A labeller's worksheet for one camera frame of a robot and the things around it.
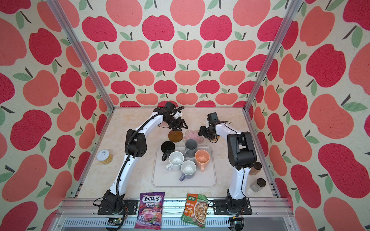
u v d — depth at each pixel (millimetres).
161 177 845
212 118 822
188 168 862
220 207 733
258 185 731
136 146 672
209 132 777
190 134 1044
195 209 724
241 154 523
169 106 885
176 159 907
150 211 704
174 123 919
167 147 862
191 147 919
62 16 729
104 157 874
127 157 671
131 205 756
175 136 1040
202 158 907
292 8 703
